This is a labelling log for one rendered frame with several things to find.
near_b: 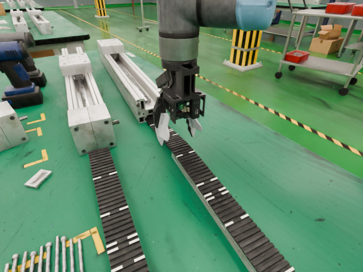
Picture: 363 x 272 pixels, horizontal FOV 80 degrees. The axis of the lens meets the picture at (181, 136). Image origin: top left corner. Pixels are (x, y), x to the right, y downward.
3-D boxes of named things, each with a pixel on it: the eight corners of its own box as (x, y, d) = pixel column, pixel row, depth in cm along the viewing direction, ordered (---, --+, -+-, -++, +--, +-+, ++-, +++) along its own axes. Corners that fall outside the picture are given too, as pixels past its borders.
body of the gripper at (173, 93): (173, 127, 44) (171, 69, 37) (158, 109, 50) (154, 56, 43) (204, 119, 47) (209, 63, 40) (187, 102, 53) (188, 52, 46)
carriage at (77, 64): (94, 79, 88) (90, 62, 84) (65, 83, 84) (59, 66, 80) (89, 67, 99) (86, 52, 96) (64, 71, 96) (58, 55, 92)
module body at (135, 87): (167, 116, 74) (166, 94, 69) (139, 123, 71) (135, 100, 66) (117, 58, 133) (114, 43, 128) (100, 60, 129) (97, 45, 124)
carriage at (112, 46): (125, 58, 113) (123, 43, 109) (104, 60, 109) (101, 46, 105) (119, 51, 125) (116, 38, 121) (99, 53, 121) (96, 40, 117)
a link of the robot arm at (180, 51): (152, 33, 41) (190, 29, 44) (154, 58, 44) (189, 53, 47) (167, 40, 36) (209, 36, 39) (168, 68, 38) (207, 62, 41)
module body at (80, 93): (111, 130, 67) (105, 106, 62) (76, 138, 64) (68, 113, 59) (84, 61, 126) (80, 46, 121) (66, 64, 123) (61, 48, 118)
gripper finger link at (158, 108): (150, 128, 49) (161, 92, 46) (148, 124, 50) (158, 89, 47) (168, 129, 52) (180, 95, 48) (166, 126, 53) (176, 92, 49)
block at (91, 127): (125, 143, 62) (120, 115, 56) (79, 156, 57) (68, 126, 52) (118, 128, 68) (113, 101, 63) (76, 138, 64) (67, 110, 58)
